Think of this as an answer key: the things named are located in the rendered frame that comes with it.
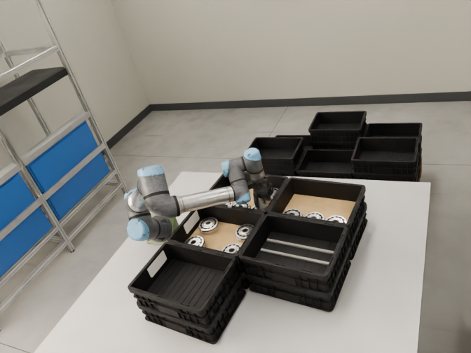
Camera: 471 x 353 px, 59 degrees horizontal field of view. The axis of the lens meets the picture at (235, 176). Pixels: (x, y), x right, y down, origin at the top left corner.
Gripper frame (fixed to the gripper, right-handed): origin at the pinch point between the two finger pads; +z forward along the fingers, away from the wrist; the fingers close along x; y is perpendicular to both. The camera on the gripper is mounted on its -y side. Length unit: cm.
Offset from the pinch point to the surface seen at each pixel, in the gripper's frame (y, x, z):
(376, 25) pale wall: 16, 284, 0
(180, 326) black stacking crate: -13, -70, 9
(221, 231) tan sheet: -15.4, -18.3, 2.0
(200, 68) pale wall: -195, 282, 29
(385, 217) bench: 59, 18, 15
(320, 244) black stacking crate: 35.7, -18.8, 2.0
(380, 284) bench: 62, -25, 15
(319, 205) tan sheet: 28.3, 8.0, 1.9
